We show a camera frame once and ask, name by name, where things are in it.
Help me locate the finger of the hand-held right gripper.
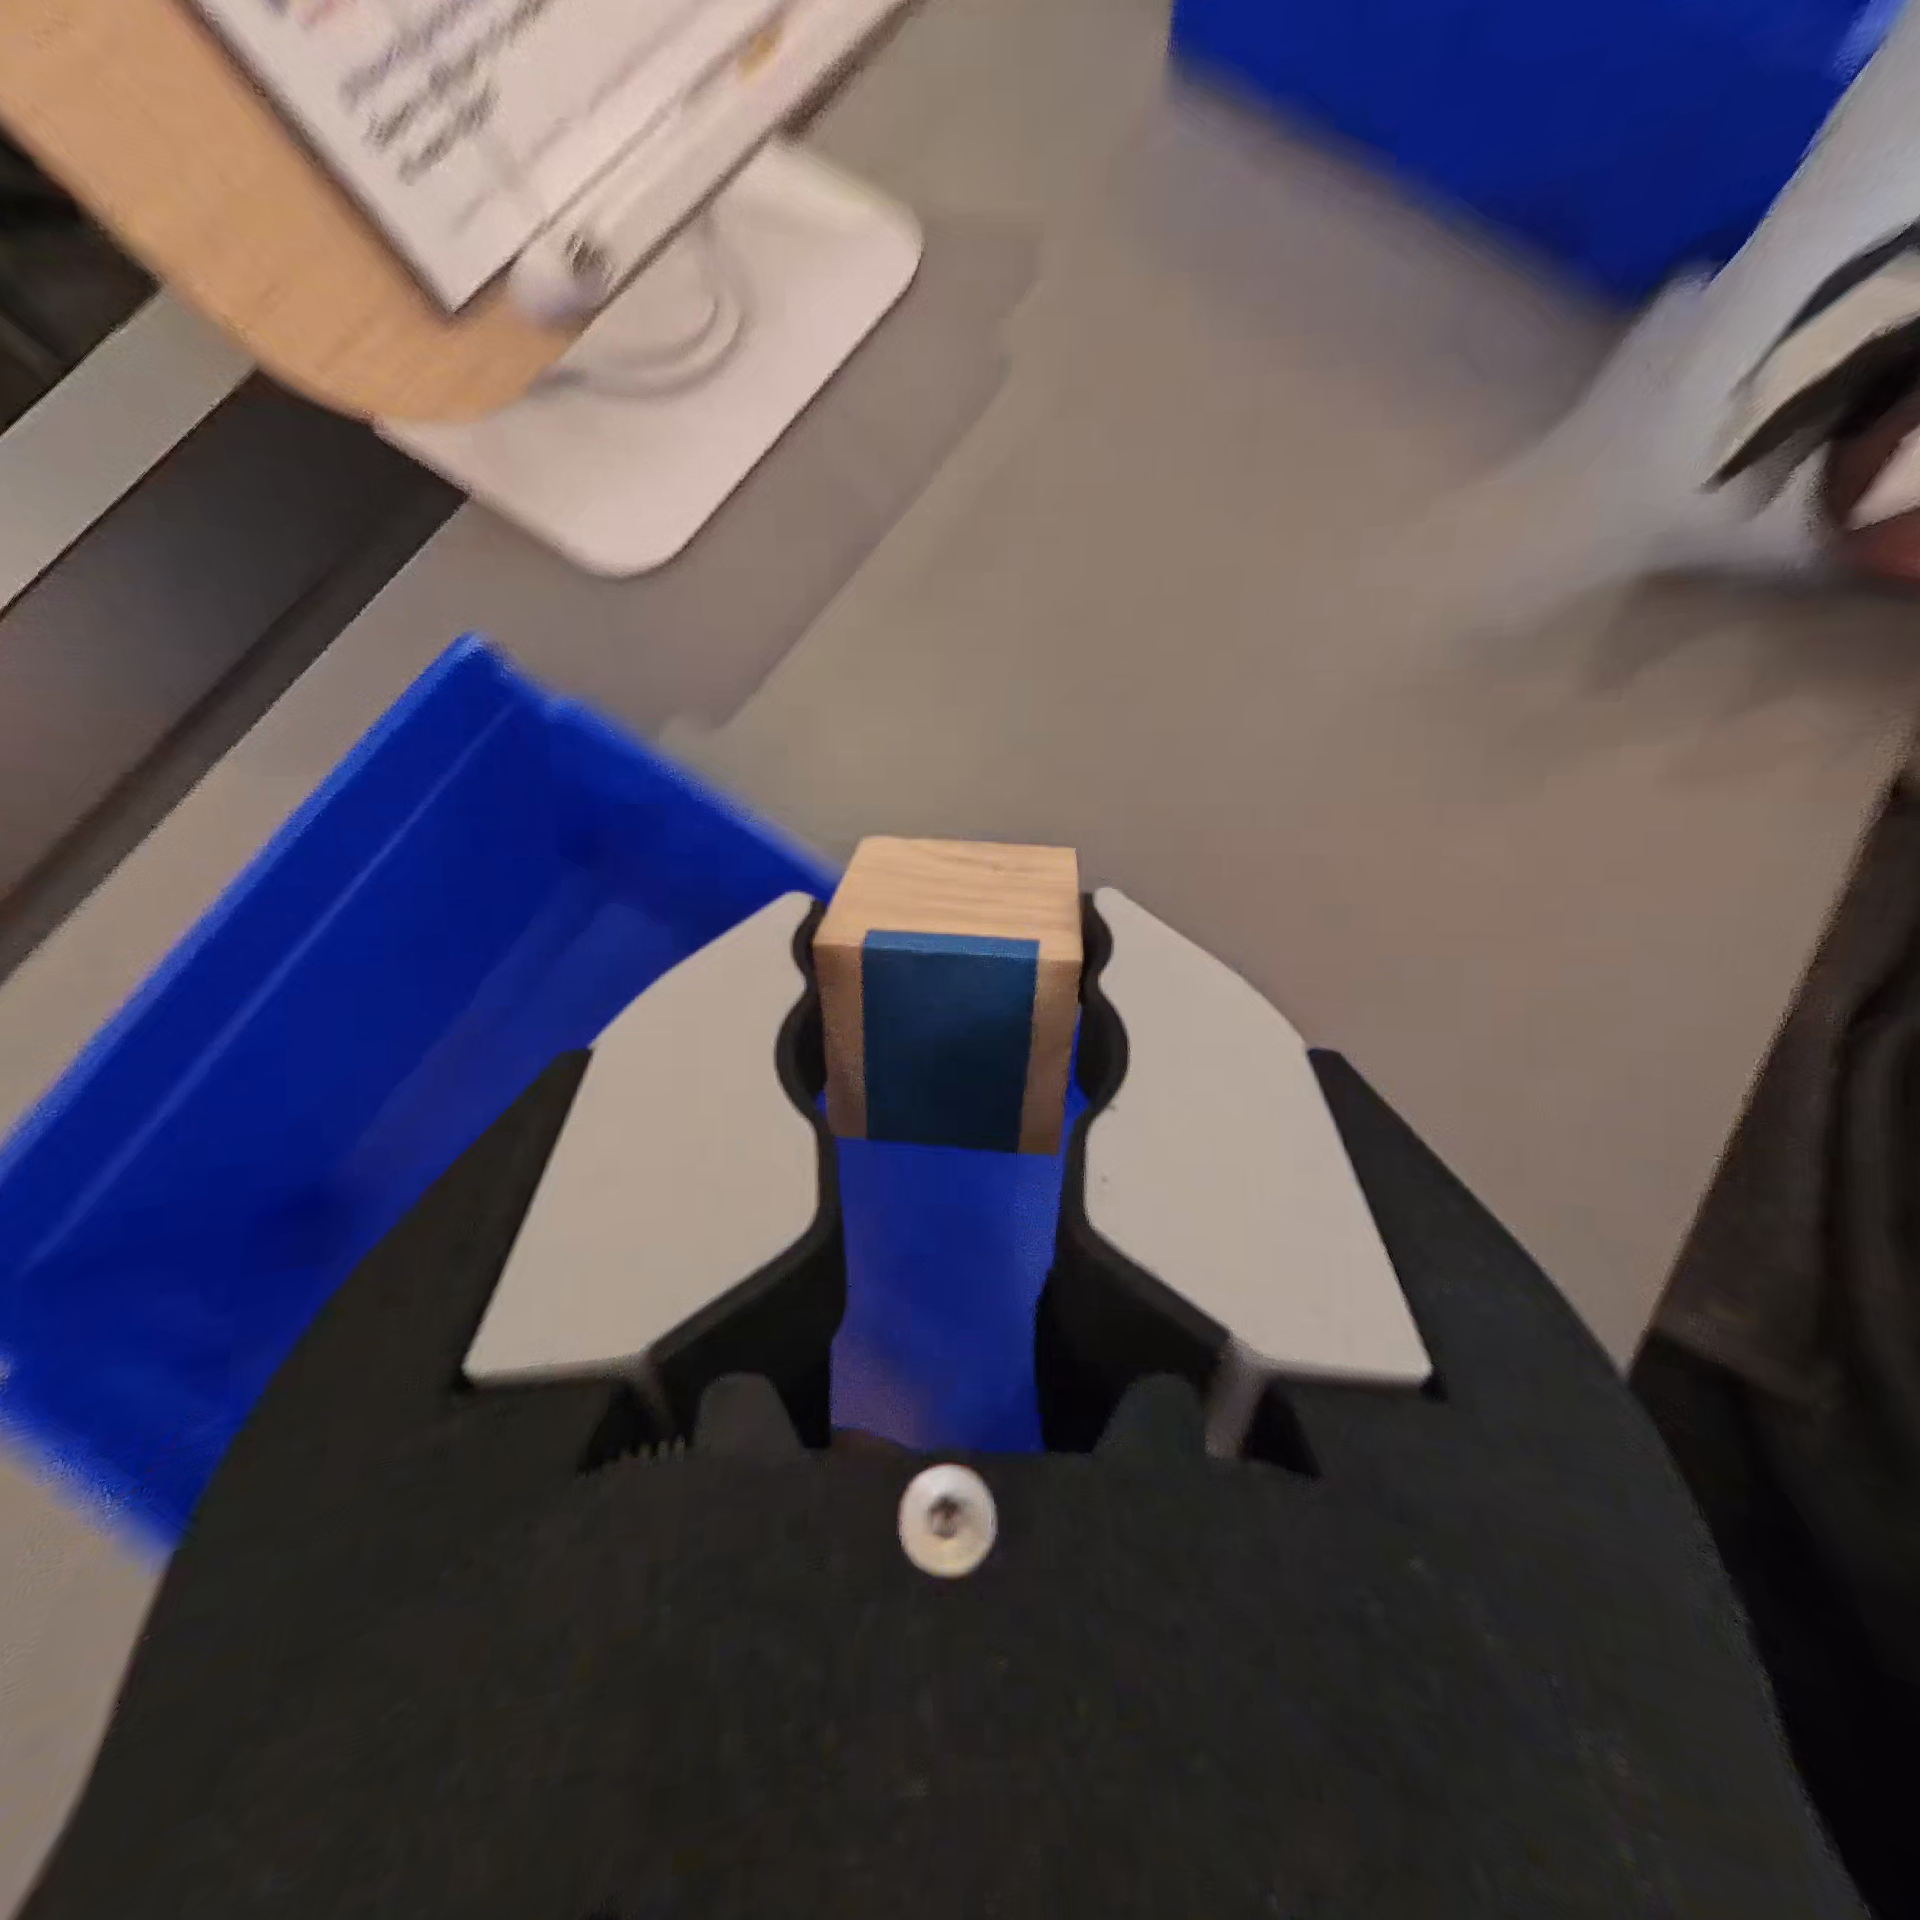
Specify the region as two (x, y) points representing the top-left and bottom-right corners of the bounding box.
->
(1701, 226), (1920, 490)

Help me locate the blue plastic bin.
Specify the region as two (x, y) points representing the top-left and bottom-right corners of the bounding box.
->
(0, 634), (1089, 1570)
(1170, 0), (1907, 308)

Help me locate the wooden cube blue tape stripe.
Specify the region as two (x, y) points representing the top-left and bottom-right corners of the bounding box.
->
(810, 835), (1085, 1156)

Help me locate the person's right hand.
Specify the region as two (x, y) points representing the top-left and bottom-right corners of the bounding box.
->
(1823, 405), (1920, 579)

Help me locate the grey desk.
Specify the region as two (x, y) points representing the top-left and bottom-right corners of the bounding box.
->
(0, 0), (1920, 1846)

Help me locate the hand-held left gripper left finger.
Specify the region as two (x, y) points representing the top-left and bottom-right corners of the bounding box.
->
(462, 889), (842, 1453)

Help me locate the white instruction sheet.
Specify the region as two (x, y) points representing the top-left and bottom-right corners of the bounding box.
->
(196, 0), (902, 314)

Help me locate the instruction board on white stand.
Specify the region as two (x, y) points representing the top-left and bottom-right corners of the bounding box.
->
(0, 0), (603, 426)

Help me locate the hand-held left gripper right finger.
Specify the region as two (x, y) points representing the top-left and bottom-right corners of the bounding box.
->
(1039, 886), (1435, 1458)

